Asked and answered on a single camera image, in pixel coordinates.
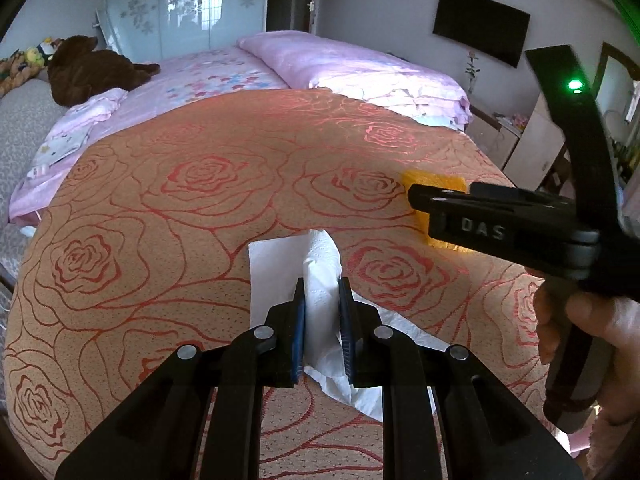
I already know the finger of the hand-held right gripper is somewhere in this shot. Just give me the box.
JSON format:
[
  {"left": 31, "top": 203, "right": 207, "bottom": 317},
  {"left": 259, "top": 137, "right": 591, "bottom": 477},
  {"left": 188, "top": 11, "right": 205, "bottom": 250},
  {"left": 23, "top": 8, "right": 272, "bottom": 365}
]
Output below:
[
  {"left": 407, "top": 184, "right": 518, "bottom": 221},
  {"left": 467, "top": 181, "right": 576, "bottom": 208}
]

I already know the black wall television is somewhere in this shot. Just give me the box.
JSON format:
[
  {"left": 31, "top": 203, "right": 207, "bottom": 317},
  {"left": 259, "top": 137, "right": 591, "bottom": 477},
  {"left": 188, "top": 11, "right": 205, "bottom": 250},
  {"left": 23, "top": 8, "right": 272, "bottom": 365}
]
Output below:
[{"left": 432, "top": 0, "right": 531, "bottom": 68}]

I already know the person's right forearm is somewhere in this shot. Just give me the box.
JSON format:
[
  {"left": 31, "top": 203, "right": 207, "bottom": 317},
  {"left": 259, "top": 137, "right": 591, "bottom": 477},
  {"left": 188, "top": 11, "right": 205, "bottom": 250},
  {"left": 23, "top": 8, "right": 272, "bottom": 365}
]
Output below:
[{"left": 585, "top": 400, "right": 640, "bottom": 476}]

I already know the pink rose in vase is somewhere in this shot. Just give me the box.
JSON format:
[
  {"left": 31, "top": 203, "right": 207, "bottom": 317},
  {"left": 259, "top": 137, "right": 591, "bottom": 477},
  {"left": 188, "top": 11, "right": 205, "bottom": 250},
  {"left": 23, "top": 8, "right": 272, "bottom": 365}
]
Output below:
[{"left": 462, "top": 51, "right": 481, "bottom": 95}]

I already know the glass door wardrobe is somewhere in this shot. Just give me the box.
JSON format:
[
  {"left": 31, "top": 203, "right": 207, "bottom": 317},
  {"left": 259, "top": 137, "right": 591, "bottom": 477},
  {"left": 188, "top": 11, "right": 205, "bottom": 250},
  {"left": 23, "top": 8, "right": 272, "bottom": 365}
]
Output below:
[{"left": 105, "top": 0, "right": 271, "bottom": 63}]

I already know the person's right hand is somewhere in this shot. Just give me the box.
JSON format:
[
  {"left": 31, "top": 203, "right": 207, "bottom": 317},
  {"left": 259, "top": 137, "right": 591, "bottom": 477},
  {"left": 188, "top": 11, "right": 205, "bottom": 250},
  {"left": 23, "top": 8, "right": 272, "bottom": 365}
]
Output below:
[{"left": 532, "top": 280, "right": 640, "bottom": 416}]

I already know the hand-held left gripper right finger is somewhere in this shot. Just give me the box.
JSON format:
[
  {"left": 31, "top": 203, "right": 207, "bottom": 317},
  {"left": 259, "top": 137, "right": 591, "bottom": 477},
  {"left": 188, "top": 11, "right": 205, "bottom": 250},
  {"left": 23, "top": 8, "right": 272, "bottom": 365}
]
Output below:
[{"left": 338, "top": 276, "right": 585, "bottom": 480}]

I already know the yellow green plush toy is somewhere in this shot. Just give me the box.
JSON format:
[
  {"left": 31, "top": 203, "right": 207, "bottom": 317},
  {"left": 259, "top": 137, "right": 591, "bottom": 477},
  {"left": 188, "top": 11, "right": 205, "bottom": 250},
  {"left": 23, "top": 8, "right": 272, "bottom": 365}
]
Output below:
[{"left": 25, "top": 37, "right": 66, "bottom": 68}]

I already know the yellow textured wrapper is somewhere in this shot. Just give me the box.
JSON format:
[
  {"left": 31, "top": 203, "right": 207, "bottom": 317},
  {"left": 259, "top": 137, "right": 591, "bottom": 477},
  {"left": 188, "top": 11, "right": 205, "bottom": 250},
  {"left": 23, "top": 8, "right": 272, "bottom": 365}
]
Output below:
[{"left": 401, "top": 169, "right": 473, "bottom": 253}]

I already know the tall white cabinet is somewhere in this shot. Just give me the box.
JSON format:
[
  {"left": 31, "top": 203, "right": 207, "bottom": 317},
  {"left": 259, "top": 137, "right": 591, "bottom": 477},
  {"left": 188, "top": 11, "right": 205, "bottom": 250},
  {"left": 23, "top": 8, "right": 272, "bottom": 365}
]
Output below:
[{"left": 502, "top": 92, "right": 568, "bottom": 178}]

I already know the orange rose pattern bedspread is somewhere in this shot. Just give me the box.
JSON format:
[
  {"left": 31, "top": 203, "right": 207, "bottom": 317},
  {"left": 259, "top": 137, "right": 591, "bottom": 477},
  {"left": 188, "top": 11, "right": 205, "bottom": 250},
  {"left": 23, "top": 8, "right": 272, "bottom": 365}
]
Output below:
[{"left": 5, "top": 89, "right": 576, "bottom": 480}]

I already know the printed pink white cloth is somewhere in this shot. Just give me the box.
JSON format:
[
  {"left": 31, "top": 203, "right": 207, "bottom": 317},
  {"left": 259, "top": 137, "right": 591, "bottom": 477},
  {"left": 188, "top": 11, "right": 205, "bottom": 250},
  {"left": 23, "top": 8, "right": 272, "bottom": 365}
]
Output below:
[{"left": 27, "top": 87, "right": 130, "bottom": 178}]

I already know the brown braided plush toy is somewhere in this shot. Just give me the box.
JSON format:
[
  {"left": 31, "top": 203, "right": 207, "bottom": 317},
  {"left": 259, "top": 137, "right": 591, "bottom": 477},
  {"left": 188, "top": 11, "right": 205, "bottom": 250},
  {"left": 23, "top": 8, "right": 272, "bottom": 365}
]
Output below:
[{"left": 0, "top": 50, "right": 38, "bottom": 98}]

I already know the white tissue paper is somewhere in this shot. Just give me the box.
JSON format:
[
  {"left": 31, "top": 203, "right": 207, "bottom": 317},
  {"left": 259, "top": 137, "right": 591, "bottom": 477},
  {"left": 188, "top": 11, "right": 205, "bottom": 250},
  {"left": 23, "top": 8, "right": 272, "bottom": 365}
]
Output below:
[{"left": 248, "top": 228, "right": 451, "bottom": 423}]

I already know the pink floral bedsheet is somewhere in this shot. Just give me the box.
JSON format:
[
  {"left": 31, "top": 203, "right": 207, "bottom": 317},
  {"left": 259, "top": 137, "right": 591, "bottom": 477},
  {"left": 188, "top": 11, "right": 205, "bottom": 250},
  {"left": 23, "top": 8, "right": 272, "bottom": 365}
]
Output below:
[{"left": 7, "top": 47, "right": 291, "bottom": 226}]

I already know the wooden framed dresser mirror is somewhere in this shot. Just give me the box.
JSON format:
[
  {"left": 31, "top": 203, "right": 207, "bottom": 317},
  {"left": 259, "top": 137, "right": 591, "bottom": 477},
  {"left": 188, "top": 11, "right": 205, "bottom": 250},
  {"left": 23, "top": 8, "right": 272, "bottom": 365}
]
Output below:
[{"left": 592, "top": 42, "right": 640, "bottom": 126}]

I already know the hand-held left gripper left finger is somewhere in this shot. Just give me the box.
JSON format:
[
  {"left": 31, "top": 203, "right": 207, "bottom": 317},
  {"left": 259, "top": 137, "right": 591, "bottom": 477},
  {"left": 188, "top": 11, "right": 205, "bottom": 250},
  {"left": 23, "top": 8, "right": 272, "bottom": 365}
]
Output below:
[{"left": 55, "top": 276, "right": 307, "bottom": 480}]

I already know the folded pink quilt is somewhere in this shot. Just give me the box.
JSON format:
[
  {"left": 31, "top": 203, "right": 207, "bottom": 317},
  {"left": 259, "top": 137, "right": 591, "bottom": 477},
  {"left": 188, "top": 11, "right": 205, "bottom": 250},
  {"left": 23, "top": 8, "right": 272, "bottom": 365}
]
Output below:
[{"left": 236, "top": 30, "right": 473, "bottom": 131}]

